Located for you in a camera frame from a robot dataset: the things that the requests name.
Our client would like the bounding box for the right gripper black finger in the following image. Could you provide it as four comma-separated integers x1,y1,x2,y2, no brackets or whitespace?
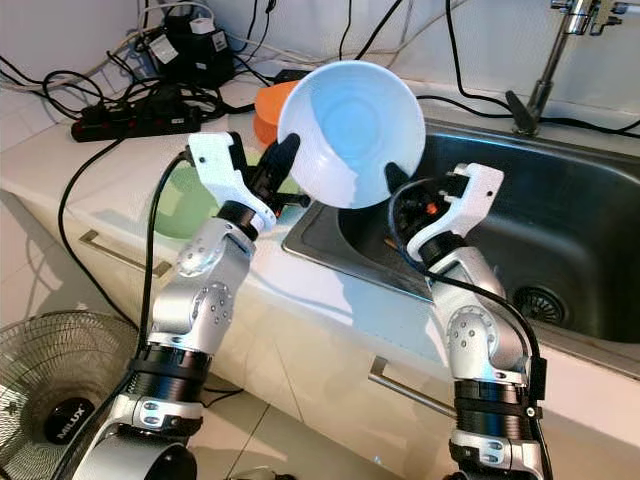
387,163,416,209

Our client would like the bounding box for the white ceramic bowl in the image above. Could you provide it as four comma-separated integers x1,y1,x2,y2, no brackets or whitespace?
277,60,427,210

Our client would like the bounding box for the green plate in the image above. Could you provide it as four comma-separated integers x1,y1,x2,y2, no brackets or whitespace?
157,160,309,242

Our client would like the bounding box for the chrome kitchen faucet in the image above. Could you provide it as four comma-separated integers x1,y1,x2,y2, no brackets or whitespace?
505,0,623,136

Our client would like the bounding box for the orange bowl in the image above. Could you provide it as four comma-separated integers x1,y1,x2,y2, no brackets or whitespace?
255,80,303,136

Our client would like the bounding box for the black charger white label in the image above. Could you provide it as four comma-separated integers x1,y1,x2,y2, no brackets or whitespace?
147,10,229,89

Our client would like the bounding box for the round sink drain strainer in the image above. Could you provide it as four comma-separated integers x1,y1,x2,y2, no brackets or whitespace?
510,286,569,327

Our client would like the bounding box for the long black power strip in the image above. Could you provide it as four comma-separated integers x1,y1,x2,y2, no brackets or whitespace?
70,88,196,143

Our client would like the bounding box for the stainless steel sink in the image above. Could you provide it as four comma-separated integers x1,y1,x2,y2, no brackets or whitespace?
280,118,640,346

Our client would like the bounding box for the grey floor fan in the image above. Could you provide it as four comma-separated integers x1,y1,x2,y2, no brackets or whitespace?
0,312,151,480

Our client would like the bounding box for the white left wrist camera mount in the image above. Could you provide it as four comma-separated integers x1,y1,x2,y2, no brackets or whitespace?
188,131,276,233

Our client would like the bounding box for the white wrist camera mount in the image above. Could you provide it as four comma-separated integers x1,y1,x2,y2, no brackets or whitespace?
188,131,276,233
405,163,504,263

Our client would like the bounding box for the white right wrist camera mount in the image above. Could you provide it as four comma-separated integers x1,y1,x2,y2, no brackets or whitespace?
405,163,504,263

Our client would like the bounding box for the silver cabinet bar handle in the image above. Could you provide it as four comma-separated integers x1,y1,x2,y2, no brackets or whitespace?
368,356,459,419
77,229,156,279

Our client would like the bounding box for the black power strip cord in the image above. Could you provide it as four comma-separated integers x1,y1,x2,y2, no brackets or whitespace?
58,140,246,409

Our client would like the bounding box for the looped black cable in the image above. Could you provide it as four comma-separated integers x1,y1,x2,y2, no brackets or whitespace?
0,38,121,123

